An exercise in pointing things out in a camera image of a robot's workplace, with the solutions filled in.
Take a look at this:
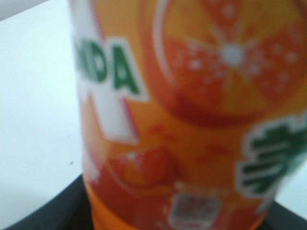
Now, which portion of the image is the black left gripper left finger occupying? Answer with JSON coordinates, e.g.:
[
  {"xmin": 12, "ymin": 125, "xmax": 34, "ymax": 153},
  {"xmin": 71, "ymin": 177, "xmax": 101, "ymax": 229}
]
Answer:
[{"xmin": 0, "ymin": 175, "xmax": 94, "ymax": 230}]

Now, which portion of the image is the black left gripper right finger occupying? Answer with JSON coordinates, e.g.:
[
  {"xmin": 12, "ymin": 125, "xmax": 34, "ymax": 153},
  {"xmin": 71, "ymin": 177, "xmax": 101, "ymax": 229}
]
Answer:
[{"xmin": 260, "ymin": 202, "xmax": 307, "ymax": 230}]

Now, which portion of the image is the orange soda plastic bottle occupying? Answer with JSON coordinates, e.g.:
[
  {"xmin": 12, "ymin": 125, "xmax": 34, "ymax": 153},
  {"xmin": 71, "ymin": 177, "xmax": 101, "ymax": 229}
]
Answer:
[{"xmin": 69, "ymin": 0, "xmax": 307, "ymax": 230}]

